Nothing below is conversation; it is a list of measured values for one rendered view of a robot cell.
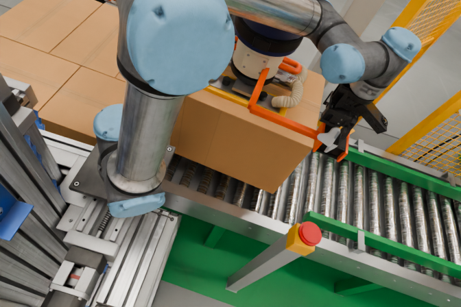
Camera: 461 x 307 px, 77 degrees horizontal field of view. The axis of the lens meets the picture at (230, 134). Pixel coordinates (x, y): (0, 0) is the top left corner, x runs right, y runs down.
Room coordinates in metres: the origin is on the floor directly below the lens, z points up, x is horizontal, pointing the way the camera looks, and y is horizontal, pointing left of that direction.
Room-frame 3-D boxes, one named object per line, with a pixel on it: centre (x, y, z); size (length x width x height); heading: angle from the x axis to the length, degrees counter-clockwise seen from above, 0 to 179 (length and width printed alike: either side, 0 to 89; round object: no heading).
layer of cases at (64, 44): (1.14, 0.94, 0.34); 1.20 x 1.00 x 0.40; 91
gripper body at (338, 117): (0.59, -0.25, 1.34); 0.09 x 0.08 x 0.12; 88
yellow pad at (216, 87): (0.76, 0.01, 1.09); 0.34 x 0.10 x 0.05; 89
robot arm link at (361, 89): (0.58, -0.25, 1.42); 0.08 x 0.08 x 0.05
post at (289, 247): (0.37, -0.33, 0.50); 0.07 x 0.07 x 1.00; 1
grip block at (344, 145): (0.59, -0.28, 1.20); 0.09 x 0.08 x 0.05; 179
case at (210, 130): (0.85, 0.02, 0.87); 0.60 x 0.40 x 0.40; 89
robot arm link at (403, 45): (0.59, -0.25, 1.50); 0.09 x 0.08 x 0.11; 129
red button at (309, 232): (0.37, -0.33, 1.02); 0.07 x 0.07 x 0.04
